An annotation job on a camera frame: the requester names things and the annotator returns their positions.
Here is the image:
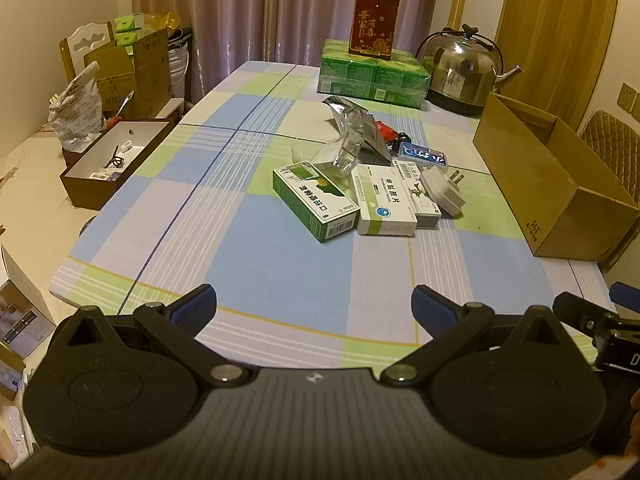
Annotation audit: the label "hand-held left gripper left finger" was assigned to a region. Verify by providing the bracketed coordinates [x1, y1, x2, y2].
[47, 283, 258, 389]

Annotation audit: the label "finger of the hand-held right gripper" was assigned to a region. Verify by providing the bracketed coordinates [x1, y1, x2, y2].
[552, 291, 610, 336]
[609, 282, 640, 312]

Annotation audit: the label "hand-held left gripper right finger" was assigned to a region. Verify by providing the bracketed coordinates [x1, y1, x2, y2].
[377, 284, 593, 389]

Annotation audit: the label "brown cardboard box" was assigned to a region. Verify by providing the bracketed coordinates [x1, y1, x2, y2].
[472, 92, 640, 262]

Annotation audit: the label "blue and white tissue packet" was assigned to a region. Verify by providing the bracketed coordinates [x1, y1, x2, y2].
[398, 141, 447, 166]

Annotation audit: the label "white barcode medicine box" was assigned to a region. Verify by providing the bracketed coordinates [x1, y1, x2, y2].
[392, 159, 443, 230]

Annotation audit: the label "checked pastel tablecloth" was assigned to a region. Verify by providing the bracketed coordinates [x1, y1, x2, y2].
[49, 60, 619, 369]

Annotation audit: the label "white power adapter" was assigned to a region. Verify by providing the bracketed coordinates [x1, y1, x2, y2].
[419, 166, 467, 218]

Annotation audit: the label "white and green medicine box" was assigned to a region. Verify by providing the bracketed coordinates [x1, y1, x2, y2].
[350, 165, 418, 237]

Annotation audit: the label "quilted beige chair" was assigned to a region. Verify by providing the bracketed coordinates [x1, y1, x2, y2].
[579, 109, 640, 194]

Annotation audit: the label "shallow brown box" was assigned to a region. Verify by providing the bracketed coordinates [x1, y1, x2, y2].
[60, 119, 176, 210]

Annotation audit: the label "white picture box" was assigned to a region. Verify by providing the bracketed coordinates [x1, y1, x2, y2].
[0, 245, 57, 359]

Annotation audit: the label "silver foil bag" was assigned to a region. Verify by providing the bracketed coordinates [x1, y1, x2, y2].
[322, 96, 396, 163]

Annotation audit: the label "white printed plastic bag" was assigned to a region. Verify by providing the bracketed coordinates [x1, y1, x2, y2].
[48, 61, 103, 153]

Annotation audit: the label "open cardboard carton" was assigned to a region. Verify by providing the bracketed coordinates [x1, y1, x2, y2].
[83, 27, 174, 121]

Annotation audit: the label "green tissue pack bundle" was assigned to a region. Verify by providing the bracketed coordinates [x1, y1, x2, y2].
[317, 39, 432, 109]

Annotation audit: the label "stainless steel kettle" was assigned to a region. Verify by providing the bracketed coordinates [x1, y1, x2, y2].
[416, 24, 524, 116]

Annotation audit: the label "wooden door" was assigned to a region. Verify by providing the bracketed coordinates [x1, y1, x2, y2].
[492, 0, 622, 129]

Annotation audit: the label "white carved chair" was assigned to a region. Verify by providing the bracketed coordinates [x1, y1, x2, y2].
[66, 21, 116, 68]

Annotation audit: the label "yellow plastic bag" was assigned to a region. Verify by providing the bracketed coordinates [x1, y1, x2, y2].
[144, 10, 181, 34]

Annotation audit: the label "red gift box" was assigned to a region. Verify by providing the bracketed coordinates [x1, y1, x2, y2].
[348, 0, 402, 57]

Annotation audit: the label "small green tissue packs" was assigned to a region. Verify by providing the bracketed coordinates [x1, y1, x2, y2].
[114, 12, 146, 56]

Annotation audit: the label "wooden sticks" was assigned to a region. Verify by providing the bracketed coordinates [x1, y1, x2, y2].
[446, 0, 469, 34]

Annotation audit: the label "mauve curtain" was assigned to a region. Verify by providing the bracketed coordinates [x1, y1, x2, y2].
[131, 0, 444, 103]

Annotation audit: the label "beige wall socket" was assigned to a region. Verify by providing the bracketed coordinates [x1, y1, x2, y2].
[618, 82, 640, 121]

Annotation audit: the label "red handled screwdriver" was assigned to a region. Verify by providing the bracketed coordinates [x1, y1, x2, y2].
[103, 91, 135, 132]

